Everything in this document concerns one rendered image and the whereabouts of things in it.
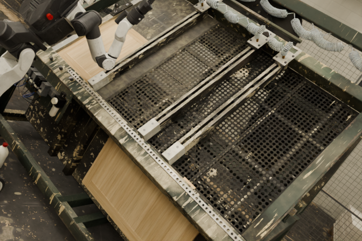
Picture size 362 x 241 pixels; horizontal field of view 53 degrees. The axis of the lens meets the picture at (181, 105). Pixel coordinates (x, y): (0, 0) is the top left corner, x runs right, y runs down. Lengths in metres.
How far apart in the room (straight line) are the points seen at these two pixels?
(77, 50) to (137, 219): 1.29
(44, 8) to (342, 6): 5.91
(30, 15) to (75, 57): 0.62
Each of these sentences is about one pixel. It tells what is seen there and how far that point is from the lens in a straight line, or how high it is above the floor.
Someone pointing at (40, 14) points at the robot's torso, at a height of 1.22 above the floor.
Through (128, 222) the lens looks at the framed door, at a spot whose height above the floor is 0.33.
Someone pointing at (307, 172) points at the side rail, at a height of 1.31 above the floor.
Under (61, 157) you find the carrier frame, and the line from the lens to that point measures 2.95.
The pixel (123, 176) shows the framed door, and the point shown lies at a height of 0.53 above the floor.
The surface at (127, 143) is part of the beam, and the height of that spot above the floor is 0.84.
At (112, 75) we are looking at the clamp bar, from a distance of 2.53.
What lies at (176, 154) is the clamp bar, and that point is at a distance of 2.08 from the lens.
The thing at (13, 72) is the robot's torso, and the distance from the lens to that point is 2.35.
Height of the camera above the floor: 1.69
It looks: 13 degrees down
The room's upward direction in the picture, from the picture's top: 34 degrees clockwise
